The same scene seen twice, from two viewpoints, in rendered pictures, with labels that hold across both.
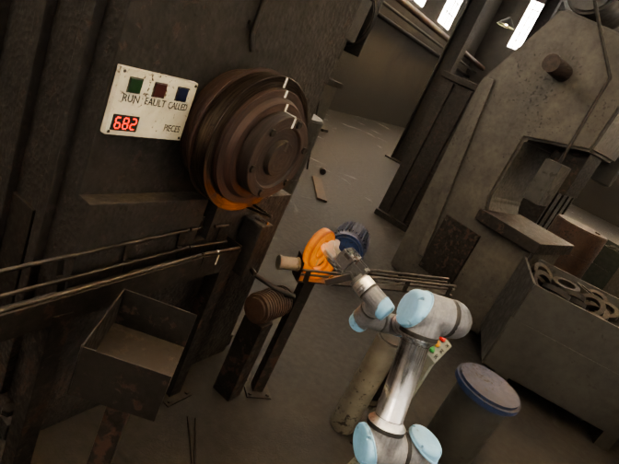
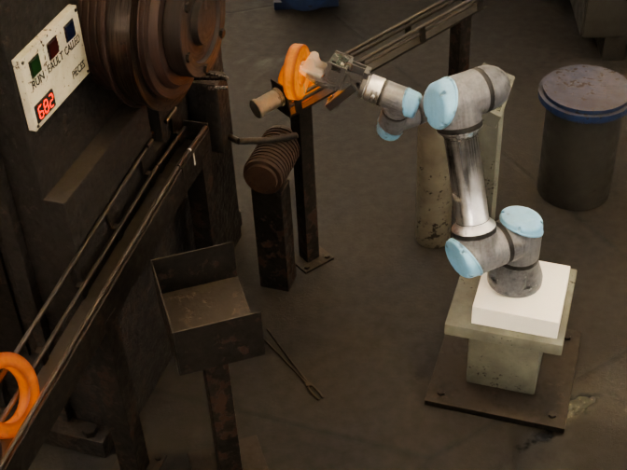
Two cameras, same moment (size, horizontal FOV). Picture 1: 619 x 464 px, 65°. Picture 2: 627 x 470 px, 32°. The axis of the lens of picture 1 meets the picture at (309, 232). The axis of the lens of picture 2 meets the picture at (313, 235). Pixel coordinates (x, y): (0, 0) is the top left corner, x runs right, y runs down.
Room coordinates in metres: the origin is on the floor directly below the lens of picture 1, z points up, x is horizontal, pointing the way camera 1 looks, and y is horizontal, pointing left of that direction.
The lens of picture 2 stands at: (-0.88, 0.21, 2.39)
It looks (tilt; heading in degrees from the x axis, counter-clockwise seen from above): 40 degrees down; 354
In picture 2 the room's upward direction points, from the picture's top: 3 degrees counter-clockwise
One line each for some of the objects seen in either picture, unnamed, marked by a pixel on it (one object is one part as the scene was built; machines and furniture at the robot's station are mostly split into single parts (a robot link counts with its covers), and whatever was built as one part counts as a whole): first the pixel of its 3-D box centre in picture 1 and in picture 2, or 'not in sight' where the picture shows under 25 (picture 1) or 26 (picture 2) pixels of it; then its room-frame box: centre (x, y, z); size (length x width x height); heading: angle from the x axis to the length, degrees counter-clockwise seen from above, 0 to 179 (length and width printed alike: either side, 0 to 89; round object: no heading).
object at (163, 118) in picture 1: (152, 106); (53, 66); (1.31, 0.54, 1.15); 0.26 x 0.02 x 0.18; 154
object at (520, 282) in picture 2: not in sight; (516, 266); (1.25, -0.58, 0.41); 0.15 x 0.15 x 0.10
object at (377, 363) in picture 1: (365, 383); (435, 177); (1.89, -0.51, 0.26); 0.12 x 0.12 x 0.52
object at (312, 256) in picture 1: (319, 248); (297, 72); (1.71, -0.06, 0.83); 0.16 x 0.03 x 0.16; 154
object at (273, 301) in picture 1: (252, 342); (277, 211); (1.80, 0.02, 0.27); 0.22 x 0.13 x 0.53; 154
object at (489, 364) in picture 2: not in sight; (508, 338); (1.25, -0.58, 0.13); 0.40 x 0.40 x 0.26; 64
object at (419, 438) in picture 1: (415, 452); (518, 234); (1.24, -0.57, 0.53); 0.13 x 0.12 x 0.14; 110
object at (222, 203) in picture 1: (252, 143); (160, 15); (1.57, 0.29, 1.11); 0.47 x 0.06 x 0.47; 154
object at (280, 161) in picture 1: (274, 156); (197, 20); (1.52, 0.20, 1.11); 0.28 x 0.06 x 0.28; 154
